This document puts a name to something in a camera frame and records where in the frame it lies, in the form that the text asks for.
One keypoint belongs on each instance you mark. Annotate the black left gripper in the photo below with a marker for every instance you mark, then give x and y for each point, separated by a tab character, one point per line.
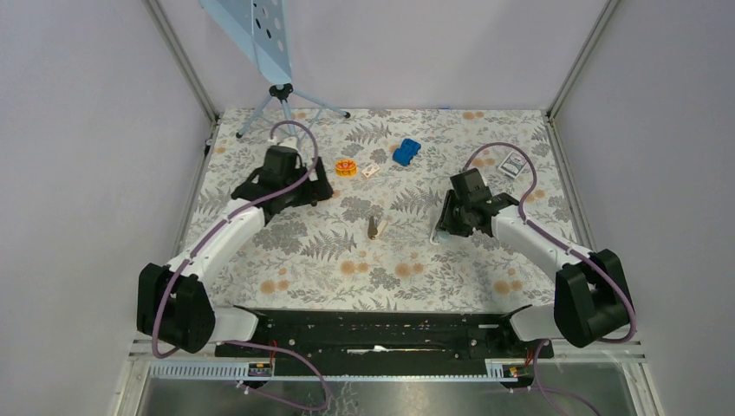
316	188

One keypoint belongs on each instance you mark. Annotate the blue music stand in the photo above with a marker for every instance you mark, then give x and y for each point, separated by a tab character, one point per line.
258	28

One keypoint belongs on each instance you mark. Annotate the blue toy car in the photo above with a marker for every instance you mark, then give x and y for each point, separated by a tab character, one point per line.
406	151

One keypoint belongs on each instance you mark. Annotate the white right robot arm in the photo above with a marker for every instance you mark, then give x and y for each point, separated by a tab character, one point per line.
591	296

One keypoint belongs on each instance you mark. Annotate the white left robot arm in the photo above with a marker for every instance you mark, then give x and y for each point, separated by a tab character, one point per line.
173	300

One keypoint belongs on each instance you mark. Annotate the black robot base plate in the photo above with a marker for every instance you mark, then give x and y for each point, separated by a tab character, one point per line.
380	343

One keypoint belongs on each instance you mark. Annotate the silver stapler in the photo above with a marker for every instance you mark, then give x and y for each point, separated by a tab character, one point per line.
376	226

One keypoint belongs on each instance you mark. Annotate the cardboard staple box sleeve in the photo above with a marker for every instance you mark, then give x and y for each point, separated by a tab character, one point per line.
370	170

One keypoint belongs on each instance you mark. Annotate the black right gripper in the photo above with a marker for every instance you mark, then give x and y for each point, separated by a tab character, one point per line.
445	222

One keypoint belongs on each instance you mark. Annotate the orange tape roll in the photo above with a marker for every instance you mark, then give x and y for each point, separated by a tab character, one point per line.
345	168

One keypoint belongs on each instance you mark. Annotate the floral tablecloth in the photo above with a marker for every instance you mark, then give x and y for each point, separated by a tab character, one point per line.
321	257

